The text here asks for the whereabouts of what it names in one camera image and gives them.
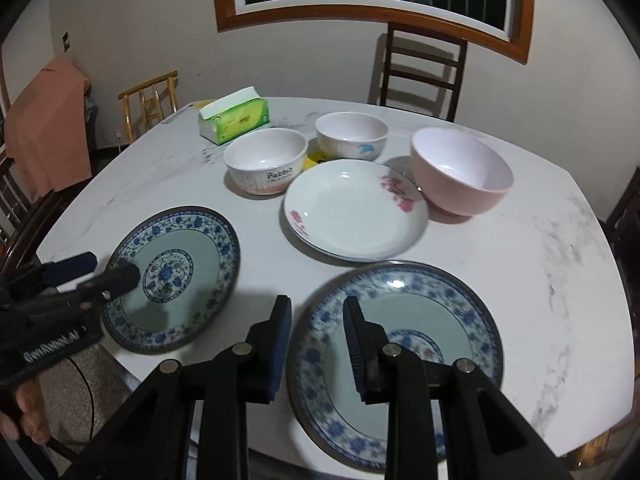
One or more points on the yellow warning sticker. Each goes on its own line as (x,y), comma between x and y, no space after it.
(314,158)

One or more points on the pink large bowl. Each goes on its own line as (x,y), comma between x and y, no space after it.
(458,173)

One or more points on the white plate pink flowers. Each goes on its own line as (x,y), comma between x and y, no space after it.
(356,211)

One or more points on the person's left hand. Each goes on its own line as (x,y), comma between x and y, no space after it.
(33,420)

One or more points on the pink cloth on chair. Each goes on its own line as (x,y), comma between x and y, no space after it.
(46,130)

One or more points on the green tissue pack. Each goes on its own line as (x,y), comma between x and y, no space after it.
(242,111)

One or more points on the white bowl blue dolphin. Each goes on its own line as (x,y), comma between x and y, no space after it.
(351,135)

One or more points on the dark chair at left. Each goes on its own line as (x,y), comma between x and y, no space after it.
(31,222)

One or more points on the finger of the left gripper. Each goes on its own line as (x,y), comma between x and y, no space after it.
(109,285)
(54,274)

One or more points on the large blue floral plate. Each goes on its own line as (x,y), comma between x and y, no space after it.
(428,313)

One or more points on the dark wooden furniture right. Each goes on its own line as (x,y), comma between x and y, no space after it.
(621,230)

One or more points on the small blue floral plate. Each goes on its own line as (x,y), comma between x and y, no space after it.
(189,260)

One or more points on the white bowl with lettering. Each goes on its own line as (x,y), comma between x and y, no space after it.
(266,161)

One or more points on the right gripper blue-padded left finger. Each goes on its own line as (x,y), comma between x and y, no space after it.
(278,334)

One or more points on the bamboo chair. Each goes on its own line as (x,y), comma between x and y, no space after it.
(157,99)

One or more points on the dark wooden chair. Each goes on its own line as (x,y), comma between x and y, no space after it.
(428,57)

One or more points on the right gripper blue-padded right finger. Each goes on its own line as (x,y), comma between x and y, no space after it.
(360,347)

